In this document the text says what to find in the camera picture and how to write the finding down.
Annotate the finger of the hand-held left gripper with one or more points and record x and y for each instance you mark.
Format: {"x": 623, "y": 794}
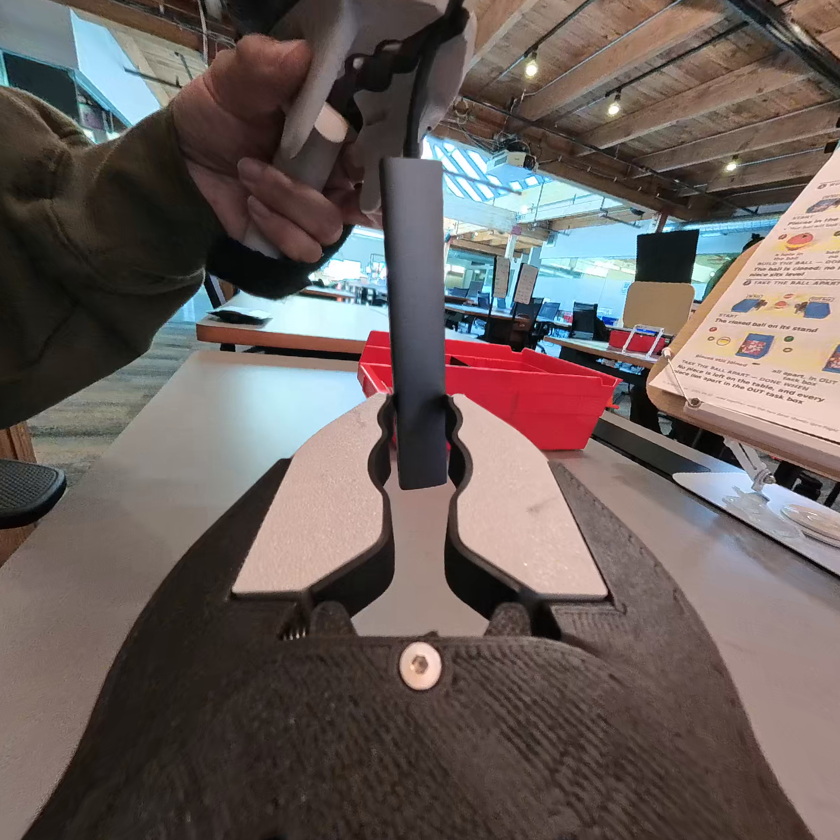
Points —
{"x": 443, "y": 72}
{"x": 328, "y": 29}

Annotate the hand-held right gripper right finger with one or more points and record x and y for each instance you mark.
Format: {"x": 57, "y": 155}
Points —
{"x": 518, "y": 518}

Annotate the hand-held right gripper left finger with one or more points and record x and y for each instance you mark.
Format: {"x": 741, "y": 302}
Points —
{"x": 321, "y": 518}

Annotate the red plastic bin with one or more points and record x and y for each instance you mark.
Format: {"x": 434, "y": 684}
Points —
{"x": 538, "y": 394}

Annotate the black usb hub bar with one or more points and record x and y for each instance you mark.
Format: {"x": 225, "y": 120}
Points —
{"x": 413, "y": 328}

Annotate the person's left forearm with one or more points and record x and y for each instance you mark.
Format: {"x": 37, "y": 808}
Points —
{"x": 98, "y": 262}

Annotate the person's left hand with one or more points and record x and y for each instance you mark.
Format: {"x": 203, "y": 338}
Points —
{"x": 229, "y": 124}

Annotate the ceiling projector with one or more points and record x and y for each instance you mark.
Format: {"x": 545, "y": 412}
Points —
{"x": 510, "y": 159}

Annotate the wood-edged grey table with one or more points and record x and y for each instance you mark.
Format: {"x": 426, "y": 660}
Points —
{"x": 315, "y": 325}

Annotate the black pouch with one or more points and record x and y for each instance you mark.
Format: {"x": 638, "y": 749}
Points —
{"x": 239, "y": 315}

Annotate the wooden background desk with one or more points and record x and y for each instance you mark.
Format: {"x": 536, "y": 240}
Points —
{"x": 590, "y": 348}

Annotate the black office chair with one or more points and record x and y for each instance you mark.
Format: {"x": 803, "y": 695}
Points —
{"x": 584, "y": 320}
{"x": 546, "y": 316}
{"x": 26, "y": 489}

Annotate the small red bin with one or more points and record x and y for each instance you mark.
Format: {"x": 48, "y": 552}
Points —
{"x": 620, "y": 340}

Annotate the white standing board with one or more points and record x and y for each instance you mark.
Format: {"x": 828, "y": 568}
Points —
{"x": 526, "y": 282}
{"x": 501, "y": 275}

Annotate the clear acrylic stand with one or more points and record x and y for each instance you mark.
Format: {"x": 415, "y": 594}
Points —
{"x": 642, "y": 341}

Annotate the tan rounded board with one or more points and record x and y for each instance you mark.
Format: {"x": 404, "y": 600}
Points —
{"x": 659, "y": 305}

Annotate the metal clipboard stand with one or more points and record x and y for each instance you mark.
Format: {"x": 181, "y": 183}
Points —
{"x": 774, "y": 518}

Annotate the black upright panel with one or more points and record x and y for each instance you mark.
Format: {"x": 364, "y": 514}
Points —
{"x": 666, "y": 256}

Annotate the instruction sheet clipboard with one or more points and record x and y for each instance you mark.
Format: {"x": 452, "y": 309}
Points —
{"x": 768, "y": 315}

